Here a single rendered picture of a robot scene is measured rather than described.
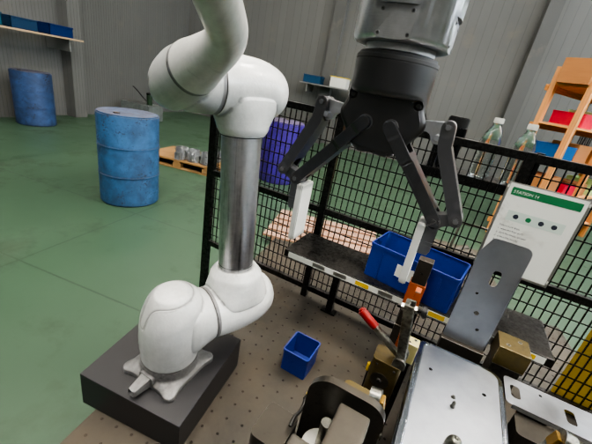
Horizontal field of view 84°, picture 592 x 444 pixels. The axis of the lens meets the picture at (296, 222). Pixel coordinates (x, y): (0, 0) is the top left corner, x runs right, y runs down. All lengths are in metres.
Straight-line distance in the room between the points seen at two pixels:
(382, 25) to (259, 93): 0.51
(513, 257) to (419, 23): 0.81
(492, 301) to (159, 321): 0.89
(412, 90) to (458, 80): 10.03
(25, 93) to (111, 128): 4.24
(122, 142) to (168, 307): 3.19
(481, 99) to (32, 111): 10.18
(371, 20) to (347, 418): 0.50
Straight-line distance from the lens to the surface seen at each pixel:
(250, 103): 0.78
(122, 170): 4.04
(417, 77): 0.32
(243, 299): 0.96
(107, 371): 1.12
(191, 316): 0.90
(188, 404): 1.03
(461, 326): 1.13
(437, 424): 0.90
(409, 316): 0.80
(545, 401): 1.14
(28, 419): 2.15
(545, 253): 1.33
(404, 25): 0.31
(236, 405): 1.16
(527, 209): 1.28
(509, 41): 10.57
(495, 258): 1.03
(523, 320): 1.38
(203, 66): 0.61
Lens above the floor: 1.63
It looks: 23 degrees down
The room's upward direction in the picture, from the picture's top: 11 degrees clockwise
